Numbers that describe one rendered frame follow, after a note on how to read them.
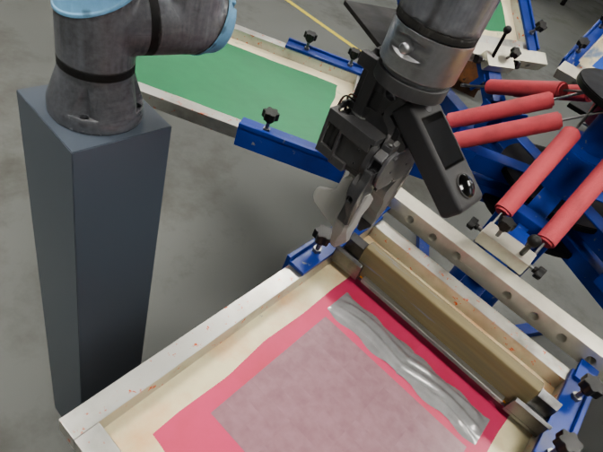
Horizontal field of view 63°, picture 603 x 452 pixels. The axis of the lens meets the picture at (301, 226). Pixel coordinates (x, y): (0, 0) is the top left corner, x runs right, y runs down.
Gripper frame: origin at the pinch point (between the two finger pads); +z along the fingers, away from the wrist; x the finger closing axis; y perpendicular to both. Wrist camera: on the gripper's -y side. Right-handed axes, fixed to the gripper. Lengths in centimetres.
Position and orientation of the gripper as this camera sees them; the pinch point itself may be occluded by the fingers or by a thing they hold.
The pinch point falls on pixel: (354, 233)
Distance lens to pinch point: 58.3
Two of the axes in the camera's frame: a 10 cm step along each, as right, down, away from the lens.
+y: -6.9, -6.3, 3.6
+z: -2.8, 6.9, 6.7
